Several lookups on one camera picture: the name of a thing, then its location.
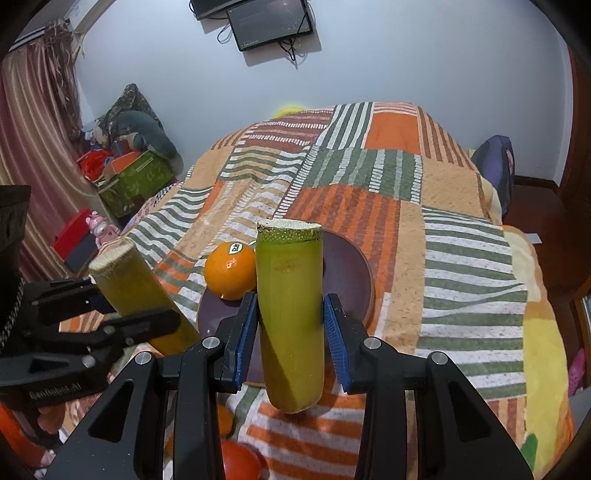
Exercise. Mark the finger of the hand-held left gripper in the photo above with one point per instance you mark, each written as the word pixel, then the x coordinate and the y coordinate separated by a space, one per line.
pixel 74 297
pixel 134 330

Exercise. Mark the striped patchwork blanket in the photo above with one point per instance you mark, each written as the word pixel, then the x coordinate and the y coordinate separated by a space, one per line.
pixel 415 194

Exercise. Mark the green sugarcane piece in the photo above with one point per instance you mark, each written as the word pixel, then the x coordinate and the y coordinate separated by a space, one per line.
pixel 288 323
pixel 131 290

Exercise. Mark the brown round plate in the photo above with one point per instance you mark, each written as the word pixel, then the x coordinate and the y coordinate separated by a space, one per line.
pixel 346 277

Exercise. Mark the red plastic bag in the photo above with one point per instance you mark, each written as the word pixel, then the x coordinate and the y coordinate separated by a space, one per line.
pixel 92 164

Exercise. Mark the small orange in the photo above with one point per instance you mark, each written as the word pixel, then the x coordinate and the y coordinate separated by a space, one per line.
pixel 224 420

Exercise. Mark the grey plush cushion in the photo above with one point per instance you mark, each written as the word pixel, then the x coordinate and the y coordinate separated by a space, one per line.
pixel 147 134

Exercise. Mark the pink slipper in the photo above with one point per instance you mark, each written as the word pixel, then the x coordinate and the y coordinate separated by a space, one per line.
pixel 578 371

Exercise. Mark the yellow round object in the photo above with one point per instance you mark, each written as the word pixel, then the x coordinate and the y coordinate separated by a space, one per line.
pixel 288 111

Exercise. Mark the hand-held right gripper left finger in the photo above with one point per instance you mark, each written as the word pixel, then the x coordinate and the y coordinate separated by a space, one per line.
pixel 244 344

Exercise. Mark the pink striped curtain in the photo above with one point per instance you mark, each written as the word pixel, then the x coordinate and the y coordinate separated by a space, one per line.
pixel 37 138

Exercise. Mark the red box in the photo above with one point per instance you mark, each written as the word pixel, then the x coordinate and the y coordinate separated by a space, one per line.
pixel 74 230

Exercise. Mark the red-orange persimmon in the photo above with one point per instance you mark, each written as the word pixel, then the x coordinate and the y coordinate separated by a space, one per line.
pixel 240 461

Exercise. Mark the pink toy figure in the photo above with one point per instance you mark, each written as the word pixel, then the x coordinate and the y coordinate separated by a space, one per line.
pixel 102 228

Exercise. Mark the orange with sticker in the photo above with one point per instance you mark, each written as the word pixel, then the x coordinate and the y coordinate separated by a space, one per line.
pixel 228 272

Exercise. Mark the wall monitor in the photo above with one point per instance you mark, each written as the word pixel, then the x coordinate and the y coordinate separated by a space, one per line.
pixel 207 7
pixel 270 23

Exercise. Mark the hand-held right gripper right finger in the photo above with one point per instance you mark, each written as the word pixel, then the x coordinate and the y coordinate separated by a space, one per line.
pixel 334 344

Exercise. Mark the green fabric storage box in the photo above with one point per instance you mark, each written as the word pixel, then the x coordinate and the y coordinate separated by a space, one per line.
pixel 138 184

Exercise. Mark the purple backpack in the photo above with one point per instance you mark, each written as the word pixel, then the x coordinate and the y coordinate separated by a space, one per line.
pixel 494 170

